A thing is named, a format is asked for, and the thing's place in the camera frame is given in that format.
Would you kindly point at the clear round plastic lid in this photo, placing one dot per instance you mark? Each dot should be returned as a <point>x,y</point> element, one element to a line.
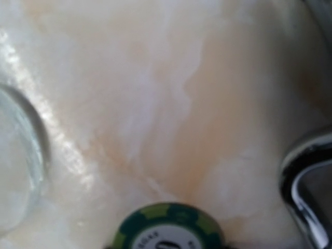
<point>24,157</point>

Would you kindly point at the dropped green poker chip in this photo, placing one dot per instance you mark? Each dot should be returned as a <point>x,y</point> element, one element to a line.
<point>169,225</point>

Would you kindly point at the aluminium poker case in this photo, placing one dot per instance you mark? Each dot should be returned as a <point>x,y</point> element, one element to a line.
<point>305,186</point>

